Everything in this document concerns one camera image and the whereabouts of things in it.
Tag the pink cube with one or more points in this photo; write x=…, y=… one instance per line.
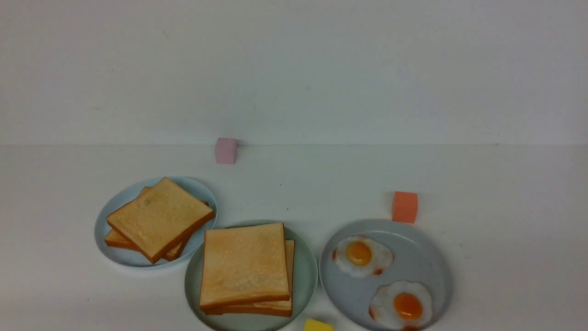
x=226, y=150

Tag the mint green centre plate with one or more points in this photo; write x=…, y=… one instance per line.
x=305, y=278

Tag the orange cube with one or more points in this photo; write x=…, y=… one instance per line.
x=404, y=207

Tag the grey blue egg plate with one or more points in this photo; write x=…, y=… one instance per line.
x=417, y=258

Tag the yellow cube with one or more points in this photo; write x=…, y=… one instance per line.
x=316, y=325

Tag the lower fried egg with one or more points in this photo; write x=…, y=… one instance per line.
x=402, y=305

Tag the light blue bread plate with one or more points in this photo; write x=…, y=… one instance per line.
x=133, y=258

